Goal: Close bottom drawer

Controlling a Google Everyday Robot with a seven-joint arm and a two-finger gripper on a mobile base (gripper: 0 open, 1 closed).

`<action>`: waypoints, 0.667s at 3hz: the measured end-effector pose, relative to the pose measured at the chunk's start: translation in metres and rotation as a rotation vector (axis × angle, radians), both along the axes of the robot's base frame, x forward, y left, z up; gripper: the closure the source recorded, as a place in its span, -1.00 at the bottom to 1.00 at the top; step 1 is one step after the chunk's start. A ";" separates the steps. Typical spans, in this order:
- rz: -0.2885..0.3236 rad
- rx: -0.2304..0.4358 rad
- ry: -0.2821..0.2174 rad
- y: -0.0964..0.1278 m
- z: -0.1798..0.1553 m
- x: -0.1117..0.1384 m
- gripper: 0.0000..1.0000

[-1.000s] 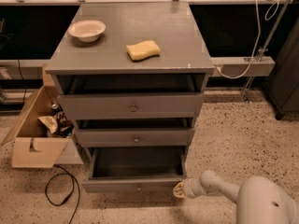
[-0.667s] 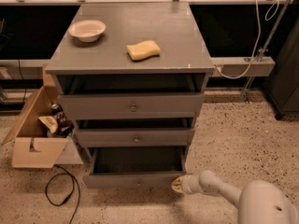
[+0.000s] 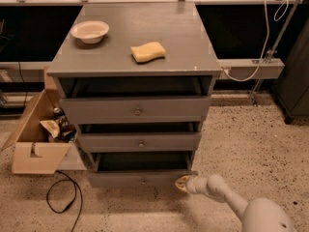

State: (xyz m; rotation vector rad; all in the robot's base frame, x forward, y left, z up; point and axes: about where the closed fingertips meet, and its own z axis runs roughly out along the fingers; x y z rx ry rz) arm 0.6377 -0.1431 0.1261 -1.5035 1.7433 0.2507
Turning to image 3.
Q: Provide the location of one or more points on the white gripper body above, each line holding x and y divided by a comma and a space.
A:
191, 184

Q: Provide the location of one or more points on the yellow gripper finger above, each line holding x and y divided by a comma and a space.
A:
181, 183

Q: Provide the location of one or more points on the grey bottom drawer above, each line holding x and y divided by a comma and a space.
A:
137, 169

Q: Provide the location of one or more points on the grey drawer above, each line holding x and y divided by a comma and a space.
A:
137, 169
169, 136
136, 110

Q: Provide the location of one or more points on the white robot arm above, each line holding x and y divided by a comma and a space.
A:
258, 215

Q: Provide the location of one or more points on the grey middle drawer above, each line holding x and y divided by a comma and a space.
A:
169, 136

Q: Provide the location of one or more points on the grey top drawer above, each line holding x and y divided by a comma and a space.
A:
136, 110

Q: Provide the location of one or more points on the grey drawer cabinet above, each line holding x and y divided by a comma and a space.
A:
108, 69

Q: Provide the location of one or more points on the dark bottle in box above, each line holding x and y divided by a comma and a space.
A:
61, 118

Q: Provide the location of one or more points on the dark grey cabinet right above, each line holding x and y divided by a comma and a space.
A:
292, 88

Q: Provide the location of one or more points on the yellow sponge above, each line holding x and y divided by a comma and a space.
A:
147, 52

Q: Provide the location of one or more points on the crumpled snack bag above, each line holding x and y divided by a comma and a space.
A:
52, 127

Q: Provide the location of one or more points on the cardboard box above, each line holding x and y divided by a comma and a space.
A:
34, 153

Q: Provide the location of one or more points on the metal stand pole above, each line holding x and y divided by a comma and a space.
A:
259, 82

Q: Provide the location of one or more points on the white bowl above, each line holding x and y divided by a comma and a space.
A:
90, 32

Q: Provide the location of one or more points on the metal window rail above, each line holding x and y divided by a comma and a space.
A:
237, 68

